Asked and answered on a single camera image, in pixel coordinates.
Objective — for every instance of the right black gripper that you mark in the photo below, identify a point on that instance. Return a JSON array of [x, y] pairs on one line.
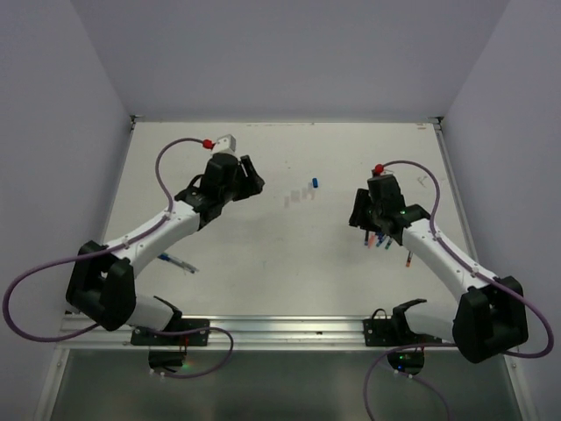
[[358, 216]]

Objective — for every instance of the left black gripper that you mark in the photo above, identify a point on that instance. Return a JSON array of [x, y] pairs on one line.
[[252, 182]]

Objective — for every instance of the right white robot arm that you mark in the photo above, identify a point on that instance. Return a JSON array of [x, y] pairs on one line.
[[487, 317]]

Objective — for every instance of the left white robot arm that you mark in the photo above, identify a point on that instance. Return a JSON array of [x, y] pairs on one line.
[[103, 282]]

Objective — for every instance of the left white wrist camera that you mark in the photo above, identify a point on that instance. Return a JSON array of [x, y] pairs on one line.
[[225, 144]]

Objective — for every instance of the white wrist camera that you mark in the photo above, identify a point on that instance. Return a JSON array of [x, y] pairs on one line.
[[225, 144], [381, 170]]

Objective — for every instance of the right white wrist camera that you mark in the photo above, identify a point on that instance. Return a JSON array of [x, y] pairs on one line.
[[381, 170]]

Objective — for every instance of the aluminium right side rail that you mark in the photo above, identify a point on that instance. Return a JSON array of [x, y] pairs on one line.
[[437, 124]]

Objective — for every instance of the aluminium rail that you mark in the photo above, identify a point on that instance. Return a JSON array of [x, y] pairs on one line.
[[437, 124], [254, 333]]

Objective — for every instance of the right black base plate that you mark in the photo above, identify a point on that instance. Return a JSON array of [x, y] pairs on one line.
[[381, 332]]

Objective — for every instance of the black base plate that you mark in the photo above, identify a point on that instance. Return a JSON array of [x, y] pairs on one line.
[[181, 332], [381, 332]]

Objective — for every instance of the aluminium front rail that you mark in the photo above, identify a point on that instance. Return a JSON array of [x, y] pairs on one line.
[[254, 333]]

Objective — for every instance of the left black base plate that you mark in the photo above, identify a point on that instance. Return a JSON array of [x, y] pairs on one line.
[[181, 332]]

